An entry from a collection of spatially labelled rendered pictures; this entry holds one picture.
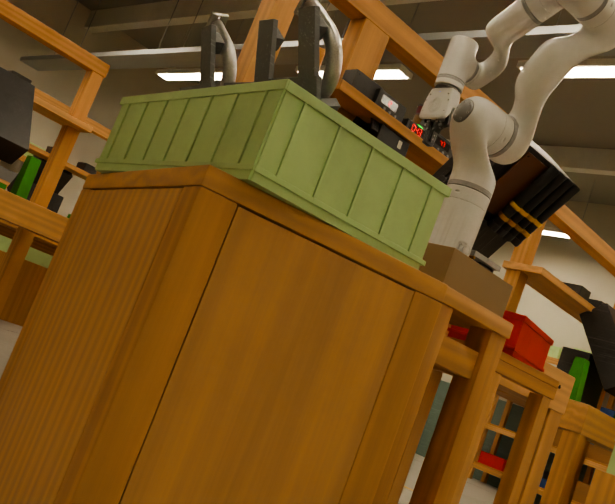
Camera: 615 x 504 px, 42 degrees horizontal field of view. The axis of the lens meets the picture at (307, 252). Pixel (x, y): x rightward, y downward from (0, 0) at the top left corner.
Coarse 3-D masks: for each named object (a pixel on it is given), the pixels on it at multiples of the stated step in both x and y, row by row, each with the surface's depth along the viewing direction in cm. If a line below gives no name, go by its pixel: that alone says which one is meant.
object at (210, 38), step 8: (208, 32) 165; (216, 32) 168; (208, 40) 165; (216, 40) 166; (208, 48) 165; (216, 48) 167; (208, 56) 165; (208, 64) 165; (200, 72) 168; (208, 72) 165; (200, 80) 168; (208, 80) 166; (184, 88) 175; (192, 88) 172
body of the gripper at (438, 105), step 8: (440, 88) 231; (448, 88) 229; (432, 96) 232; (440, 96) 230; (448, 96) 228; (456, 96) 229; (424, 104) 234; (432, 104) 231; (440, 104) 229; (448, 104) 227; (456, 104) 229; (424, 112) 232; (432, 112) 230; (440, 112) 228; (448, 112) 227; (432, 120) 232; (440, 120) 231
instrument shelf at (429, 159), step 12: (348, 84) 279; (336, 96) 285; (348, 96) 281; (360, 96) 284; (348, 108) 293; (360, 108) 288; (372, 108) 288; (384, 120) 292; (396, 120) 296; (396, 132) 299; (408, 132) 301; (420, 144) 306; (408, 156) 321; (420, 156) 315; (432, 156) 311; (444, 156) 316; (432, 168) 325
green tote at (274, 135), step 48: (144, 96) 164; (192, 96) 147; (240, 96) 134; (288, 96) 125; (144, 144) 156; (192, 144) 140; (240, 144) 128; (288, 144) 125; (336, 144) 131; (384, 144) 137; (288, 192) 127; (336, 192) 133; (384, 192) 139; (432, 192) 146; (384, 240) 140
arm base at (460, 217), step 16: (464, 192) 203; (480, 192) 203; (448, 208) 204; (464, 208) 202; (480, 208) 204; (448, 224) 202; (464, 224) 202; (480, 224) 205; (432, 240) 203; (448, 240) 201; (464, 240) 202
